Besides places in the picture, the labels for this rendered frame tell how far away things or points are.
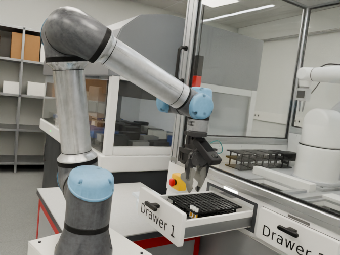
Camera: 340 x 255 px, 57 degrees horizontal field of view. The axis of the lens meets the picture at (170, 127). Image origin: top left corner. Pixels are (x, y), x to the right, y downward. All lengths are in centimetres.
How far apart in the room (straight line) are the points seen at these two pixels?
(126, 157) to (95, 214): 112
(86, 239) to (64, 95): 38
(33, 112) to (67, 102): 438
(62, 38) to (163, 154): 137
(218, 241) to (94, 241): 69
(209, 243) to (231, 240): 15
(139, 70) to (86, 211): 37
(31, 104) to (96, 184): 451
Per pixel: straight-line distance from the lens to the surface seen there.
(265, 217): 120
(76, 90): 91
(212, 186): 141
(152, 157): 201
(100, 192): 82
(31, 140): 535
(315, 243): 110
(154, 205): 110
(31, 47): 483
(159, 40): 198
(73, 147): 93
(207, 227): 112
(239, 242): 133
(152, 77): 83
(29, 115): 529
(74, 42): 79
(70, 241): 87
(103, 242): 88
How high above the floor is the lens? 128
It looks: 5 degrees down
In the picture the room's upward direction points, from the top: 6 degrees clockwise
